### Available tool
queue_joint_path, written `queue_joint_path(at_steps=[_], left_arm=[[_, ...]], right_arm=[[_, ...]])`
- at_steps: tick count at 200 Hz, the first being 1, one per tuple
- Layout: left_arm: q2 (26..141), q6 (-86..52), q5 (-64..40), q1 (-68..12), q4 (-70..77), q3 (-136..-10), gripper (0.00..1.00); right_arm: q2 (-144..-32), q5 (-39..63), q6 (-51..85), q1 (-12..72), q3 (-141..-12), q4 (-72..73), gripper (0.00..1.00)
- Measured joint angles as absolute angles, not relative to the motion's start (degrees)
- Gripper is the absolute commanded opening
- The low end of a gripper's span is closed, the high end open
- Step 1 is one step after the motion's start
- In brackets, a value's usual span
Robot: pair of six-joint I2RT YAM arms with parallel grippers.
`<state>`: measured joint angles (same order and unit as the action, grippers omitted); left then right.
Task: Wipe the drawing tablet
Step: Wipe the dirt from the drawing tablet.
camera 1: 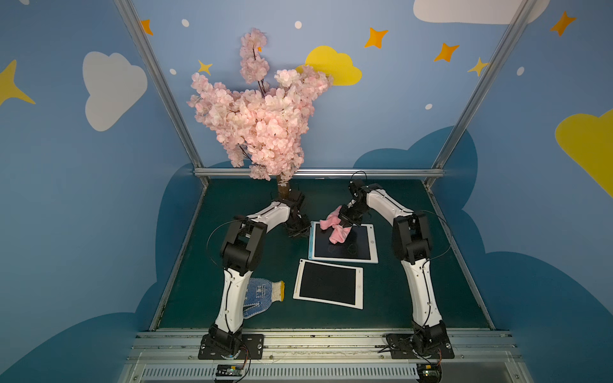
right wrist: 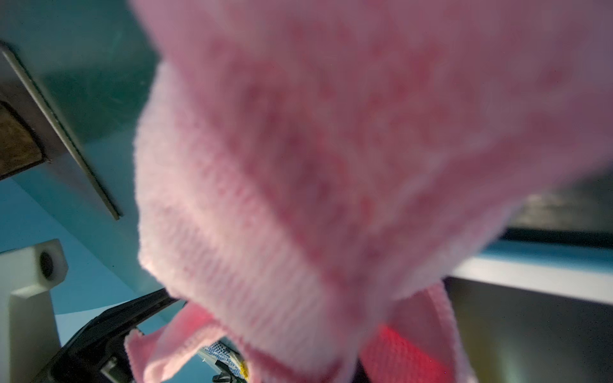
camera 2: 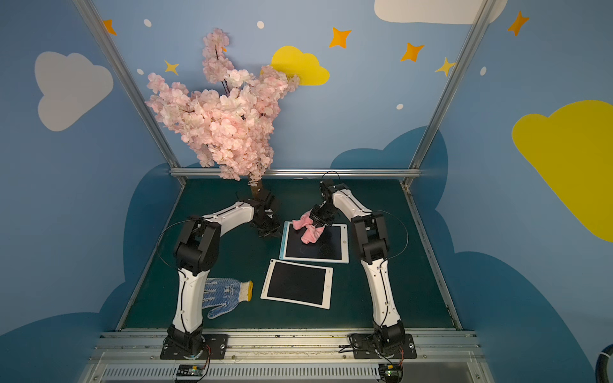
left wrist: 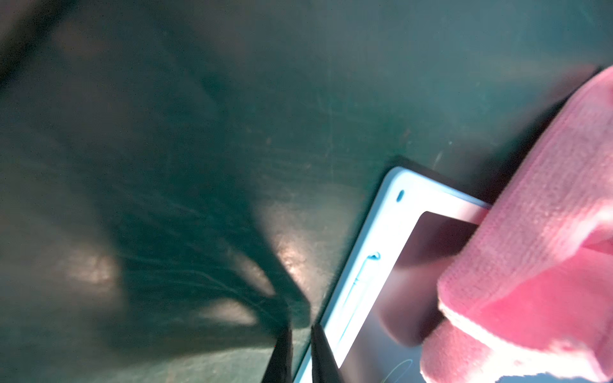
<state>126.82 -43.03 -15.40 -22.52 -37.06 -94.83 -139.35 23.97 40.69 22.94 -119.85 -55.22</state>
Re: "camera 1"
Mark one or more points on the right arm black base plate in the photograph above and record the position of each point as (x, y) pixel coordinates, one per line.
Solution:
(401, 346)

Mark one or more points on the aluminium front mounting rail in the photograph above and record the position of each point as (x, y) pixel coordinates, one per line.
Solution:
(325, 355)

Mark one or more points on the right green circuit board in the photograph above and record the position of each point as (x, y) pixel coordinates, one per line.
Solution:
(429, 373)

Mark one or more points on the pink cherry blossom tree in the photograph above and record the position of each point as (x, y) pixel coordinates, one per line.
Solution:
(263, 125)

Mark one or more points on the green circuit board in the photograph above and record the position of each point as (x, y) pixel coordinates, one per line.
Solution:
(429, 373)
(228, 372)

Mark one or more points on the white drawing tablet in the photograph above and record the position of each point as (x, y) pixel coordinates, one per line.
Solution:
(359, 246)
(330, 283)

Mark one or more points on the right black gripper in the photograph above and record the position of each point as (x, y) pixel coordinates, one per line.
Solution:
(347, 216)

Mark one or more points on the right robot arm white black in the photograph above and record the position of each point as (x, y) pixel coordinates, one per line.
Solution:
(412, 244)

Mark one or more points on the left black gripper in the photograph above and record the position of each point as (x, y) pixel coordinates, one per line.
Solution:
(297, 223)

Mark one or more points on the pink cloth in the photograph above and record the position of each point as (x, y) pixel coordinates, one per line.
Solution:
(339, 232)

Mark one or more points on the left green circuit board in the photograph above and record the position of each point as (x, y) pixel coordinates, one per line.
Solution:
(228, 372)

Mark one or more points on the aluminium frame rails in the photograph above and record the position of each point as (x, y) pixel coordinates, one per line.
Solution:
(509, 40)

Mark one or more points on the blue dotted work glove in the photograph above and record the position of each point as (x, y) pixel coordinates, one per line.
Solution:
(260, 295)

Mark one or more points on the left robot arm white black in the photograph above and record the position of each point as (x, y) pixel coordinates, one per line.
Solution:
(241, 253)

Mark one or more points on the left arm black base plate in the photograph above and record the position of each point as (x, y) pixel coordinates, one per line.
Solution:
(249, 345)

